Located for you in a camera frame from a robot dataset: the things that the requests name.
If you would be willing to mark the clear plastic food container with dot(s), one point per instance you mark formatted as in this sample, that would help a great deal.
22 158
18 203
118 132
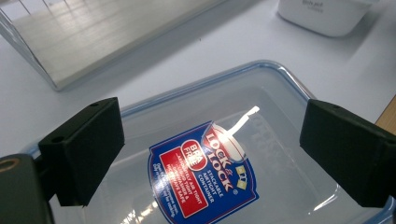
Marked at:
280 174

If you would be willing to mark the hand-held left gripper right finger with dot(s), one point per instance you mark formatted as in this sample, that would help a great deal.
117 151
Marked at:
348 155

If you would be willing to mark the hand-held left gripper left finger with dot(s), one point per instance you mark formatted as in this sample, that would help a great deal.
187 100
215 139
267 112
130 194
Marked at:
82 152

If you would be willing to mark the white square bowl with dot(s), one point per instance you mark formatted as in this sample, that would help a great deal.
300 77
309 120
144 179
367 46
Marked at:
327 18

